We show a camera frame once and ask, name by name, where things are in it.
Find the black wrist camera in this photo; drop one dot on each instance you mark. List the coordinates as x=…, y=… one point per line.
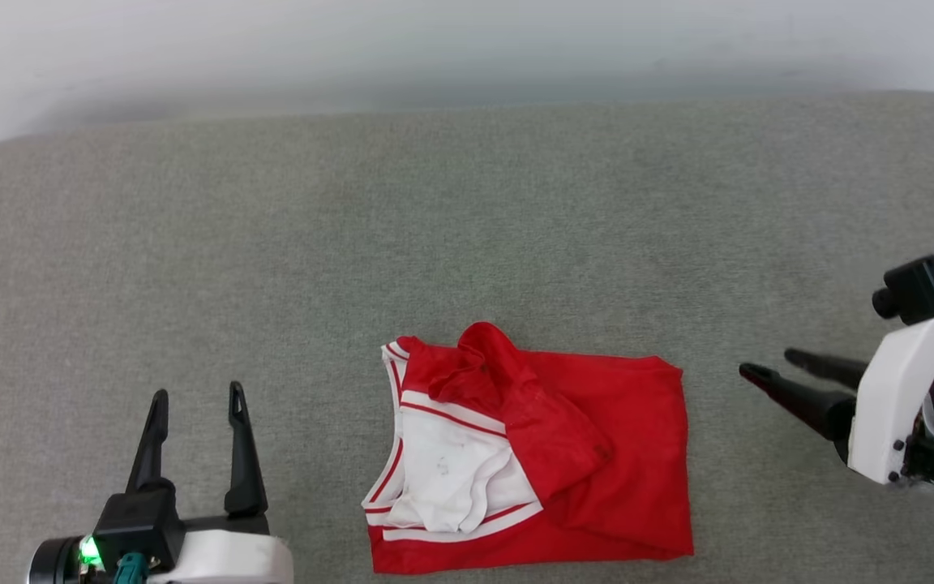
x=139, y=519
x=925, y=284

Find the red and white garment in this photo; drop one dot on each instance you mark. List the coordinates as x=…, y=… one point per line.
x=629, y=454

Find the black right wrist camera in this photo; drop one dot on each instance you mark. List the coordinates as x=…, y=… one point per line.
x=925, y=284

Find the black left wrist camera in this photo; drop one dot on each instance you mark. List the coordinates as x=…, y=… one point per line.
x=139, y=519

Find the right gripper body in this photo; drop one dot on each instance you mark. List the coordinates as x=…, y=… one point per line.
x=889, y=405

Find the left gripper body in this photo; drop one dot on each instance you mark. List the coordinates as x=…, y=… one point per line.
x=232, y=560

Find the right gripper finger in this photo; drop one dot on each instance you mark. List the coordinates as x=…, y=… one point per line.
x=816, y=405
x=836, y=371

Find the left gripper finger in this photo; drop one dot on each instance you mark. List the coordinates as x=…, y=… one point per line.
x=244, y=470
x=152, y=454

